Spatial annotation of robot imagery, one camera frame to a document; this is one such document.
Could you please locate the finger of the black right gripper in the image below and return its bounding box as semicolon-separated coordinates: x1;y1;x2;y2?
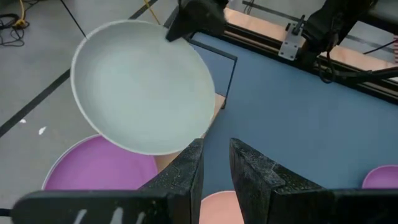
164;0;229;43

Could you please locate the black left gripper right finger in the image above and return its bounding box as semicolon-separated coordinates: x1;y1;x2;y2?
229;138;335;224

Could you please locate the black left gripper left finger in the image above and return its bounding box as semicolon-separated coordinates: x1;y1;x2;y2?
138;139;205;224

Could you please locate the pink round plate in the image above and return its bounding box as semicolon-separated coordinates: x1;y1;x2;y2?
198;190;245;224

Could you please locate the purple round plate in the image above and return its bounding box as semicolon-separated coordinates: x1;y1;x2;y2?
42;134;159;191
362;164;398;190

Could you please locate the white round plate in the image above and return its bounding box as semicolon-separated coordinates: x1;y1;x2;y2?
70;19;216;156

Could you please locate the blue table mat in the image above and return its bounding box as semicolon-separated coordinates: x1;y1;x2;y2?
188;30;398;224

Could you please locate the yellow floor cable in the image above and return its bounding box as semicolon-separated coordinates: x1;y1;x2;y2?
143;0;162;25

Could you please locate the black floor cable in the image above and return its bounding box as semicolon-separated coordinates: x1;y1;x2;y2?
59;0;88;39

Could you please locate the black cable tangle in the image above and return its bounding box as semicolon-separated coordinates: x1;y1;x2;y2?
0;0;32;47

